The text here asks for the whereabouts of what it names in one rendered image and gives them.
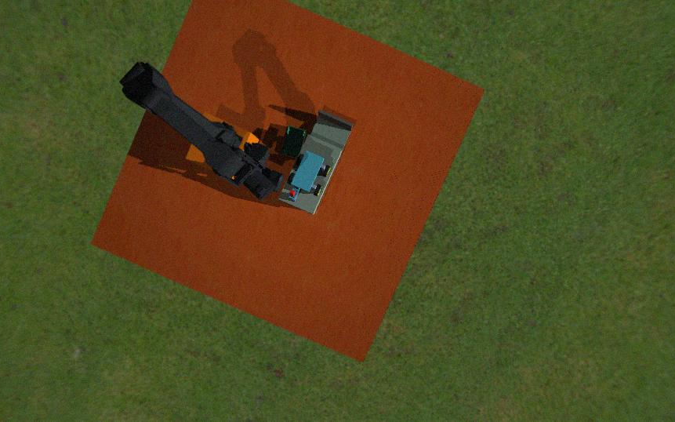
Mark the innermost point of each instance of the green tray floor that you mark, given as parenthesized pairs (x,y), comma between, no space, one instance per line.
(293,141)

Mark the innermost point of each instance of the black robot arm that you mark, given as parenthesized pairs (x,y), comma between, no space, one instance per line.
(218,141)

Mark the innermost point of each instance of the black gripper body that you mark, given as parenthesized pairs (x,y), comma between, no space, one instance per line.
(275,177)

